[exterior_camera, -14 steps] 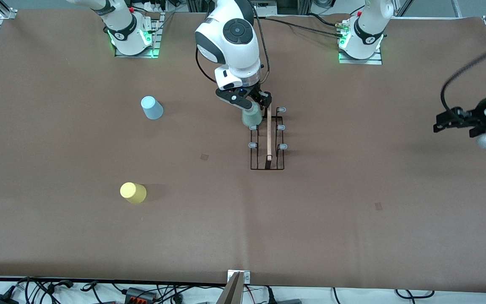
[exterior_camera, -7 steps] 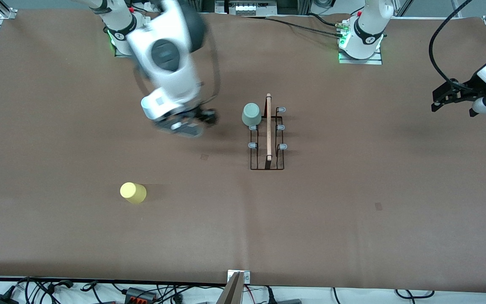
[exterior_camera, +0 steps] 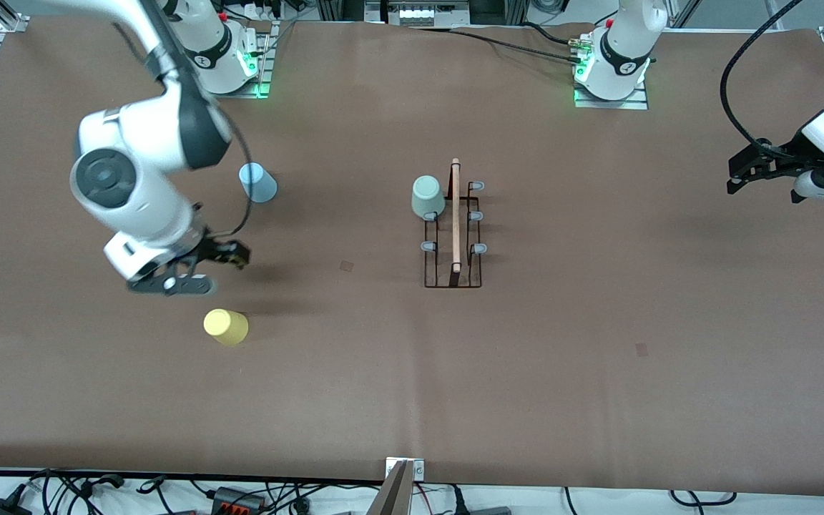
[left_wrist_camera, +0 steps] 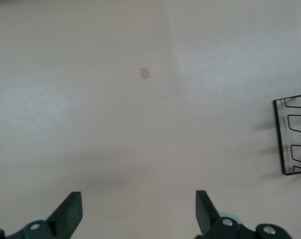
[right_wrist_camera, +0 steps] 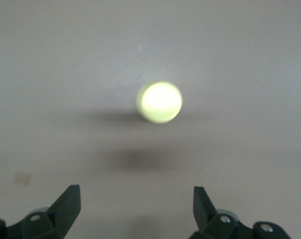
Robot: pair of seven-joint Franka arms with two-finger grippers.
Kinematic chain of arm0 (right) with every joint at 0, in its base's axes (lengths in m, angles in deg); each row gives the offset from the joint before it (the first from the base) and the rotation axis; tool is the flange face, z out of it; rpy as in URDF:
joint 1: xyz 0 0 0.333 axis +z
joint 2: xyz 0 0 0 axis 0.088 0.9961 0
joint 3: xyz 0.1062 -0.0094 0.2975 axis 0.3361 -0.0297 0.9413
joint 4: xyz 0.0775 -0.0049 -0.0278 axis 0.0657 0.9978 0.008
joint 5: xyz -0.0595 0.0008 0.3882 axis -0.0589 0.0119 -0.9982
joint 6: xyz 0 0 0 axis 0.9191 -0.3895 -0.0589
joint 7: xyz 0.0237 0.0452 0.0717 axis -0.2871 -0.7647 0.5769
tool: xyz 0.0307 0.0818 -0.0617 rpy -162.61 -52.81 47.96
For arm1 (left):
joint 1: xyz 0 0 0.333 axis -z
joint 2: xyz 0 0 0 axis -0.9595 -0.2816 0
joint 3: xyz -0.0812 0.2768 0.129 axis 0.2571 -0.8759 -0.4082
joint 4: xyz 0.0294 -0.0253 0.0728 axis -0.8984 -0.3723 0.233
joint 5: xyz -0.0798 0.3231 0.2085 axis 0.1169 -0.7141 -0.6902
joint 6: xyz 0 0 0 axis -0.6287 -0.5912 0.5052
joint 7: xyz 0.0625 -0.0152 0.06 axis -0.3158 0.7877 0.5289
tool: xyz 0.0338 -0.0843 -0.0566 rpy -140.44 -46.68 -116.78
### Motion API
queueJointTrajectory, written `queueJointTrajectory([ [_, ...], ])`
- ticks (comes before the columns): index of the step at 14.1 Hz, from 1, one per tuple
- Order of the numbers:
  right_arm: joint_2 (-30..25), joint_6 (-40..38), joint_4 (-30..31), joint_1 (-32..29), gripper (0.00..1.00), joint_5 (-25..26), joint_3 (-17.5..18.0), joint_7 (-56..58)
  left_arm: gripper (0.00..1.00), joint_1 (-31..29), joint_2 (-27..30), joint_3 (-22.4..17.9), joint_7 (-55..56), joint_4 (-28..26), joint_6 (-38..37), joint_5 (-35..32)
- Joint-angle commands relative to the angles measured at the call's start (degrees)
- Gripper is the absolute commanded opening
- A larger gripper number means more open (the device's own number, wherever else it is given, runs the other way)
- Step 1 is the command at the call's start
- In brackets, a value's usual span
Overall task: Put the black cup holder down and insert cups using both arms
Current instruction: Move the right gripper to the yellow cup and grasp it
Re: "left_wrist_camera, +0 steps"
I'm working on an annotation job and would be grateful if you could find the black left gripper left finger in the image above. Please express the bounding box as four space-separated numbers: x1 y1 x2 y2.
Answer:
9 191 84 239

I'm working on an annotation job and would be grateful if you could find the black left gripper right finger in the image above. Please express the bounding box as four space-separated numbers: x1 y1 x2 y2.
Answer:
195 190 243 239

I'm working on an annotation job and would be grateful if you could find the black wire cup holder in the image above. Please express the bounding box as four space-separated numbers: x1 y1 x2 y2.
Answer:
273 93 301 176

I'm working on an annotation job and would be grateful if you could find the small brown tape patch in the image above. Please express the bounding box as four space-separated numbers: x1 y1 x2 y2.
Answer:
139 67 151 80

